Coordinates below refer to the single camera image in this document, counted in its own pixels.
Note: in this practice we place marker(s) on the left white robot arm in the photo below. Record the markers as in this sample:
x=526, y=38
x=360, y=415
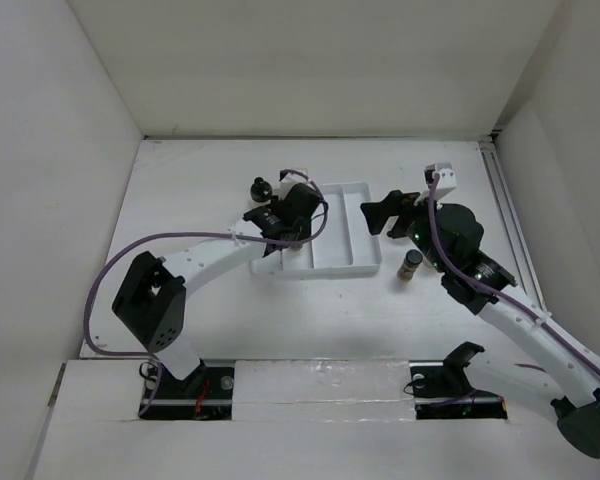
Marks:
x=151, y=300

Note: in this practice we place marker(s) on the white divided tray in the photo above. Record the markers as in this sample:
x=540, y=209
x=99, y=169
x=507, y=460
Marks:
x=344, y=249

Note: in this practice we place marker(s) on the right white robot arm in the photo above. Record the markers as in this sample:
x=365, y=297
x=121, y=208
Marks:
x=563, y=384

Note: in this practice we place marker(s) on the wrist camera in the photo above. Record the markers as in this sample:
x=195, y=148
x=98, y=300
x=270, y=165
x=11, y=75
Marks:
x=440, y=178
x=287, y=179

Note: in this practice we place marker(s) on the black pump white powder bottle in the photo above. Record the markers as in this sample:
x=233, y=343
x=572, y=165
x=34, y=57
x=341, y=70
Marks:
x=262, y=193

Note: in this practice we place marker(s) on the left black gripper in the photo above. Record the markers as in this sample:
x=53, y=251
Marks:
x=304, y=229

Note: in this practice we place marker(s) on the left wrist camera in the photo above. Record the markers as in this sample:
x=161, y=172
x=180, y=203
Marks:
x=287, y=179

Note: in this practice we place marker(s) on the aluminium rail right side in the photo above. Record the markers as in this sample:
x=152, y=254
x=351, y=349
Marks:
x=524, y=268

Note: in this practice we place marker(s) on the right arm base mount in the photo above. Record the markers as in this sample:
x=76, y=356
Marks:
x=441, y=390

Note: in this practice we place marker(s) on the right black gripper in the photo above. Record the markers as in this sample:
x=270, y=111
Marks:
x=395, y=203

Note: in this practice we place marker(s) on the brown spice bottle yellow label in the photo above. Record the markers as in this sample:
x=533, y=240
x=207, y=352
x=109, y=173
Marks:
x=410, y=264

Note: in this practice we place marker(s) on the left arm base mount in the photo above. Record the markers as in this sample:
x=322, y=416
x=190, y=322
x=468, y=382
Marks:
x=207, y=397

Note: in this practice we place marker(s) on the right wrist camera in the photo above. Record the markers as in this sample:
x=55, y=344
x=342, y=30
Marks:
x=440, y=178

